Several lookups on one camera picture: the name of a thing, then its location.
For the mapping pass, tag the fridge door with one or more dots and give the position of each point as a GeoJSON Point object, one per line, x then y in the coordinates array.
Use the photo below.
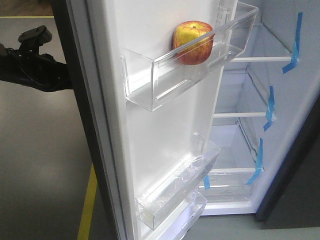
{"type": "Point", "coordinates": [131, 147]}

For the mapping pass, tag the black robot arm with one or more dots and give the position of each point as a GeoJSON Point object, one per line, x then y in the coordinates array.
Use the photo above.
{"type": "Point", "coordinates": [27, 67]}

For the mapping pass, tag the clear upper door bin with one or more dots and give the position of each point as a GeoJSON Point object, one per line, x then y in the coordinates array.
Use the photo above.
{"type": "Point", "coordinates": [152, 68]}

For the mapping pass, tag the clear door bin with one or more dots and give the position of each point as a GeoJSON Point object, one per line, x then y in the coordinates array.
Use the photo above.
{"type": "Point", "coordinates": [158, 202]}
{"type": "Point", "coordinates": [152, 68]}
{"type": "Point", "coordinates": [177, 224]}

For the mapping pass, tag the clear middle door bin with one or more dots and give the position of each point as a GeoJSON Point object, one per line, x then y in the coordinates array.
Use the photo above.
{"type": "Point", "coordinates": [158, 202]}

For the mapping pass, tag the clear lower door bin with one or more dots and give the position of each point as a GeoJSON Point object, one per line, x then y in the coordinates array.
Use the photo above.
{"type": "Point", "coordinates": [177, 224]}

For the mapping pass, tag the clear crisper drawer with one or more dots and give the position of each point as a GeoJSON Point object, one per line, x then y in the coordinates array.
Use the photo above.
{"type": "Point", "coordinates": [226, 187]}

